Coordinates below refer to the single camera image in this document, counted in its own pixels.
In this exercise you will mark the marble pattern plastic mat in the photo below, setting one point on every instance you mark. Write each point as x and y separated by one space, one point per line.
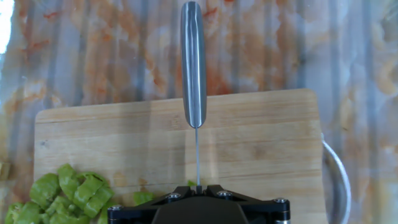
77 46

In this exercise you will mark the wooden peg rack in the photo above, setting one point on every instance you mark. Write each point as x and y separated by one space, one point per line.
3 171

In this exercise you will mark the small green chili sliver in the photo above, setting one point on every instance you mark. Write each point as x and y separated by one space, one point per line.
102 216

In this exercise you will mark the steel cleaver knife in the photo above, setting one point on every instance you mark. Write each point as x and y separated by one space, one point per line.
193 77

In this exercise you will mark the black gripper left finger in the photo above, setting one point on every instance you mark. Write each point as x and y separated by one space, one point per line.
133 214

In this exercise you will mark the cut green chili pepper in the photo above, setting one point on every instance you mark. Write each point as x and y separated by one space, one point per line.
191 183

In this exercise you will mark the wooden cutting board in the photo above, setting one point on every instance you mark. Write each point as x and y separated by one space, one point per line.
264 140

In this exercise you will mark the cut chili end chunk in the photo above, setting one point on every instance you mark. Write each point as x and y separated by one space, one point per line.
66 180

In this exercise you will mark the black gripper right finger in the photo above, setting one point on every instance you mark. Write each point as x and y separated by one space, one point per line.
267 213

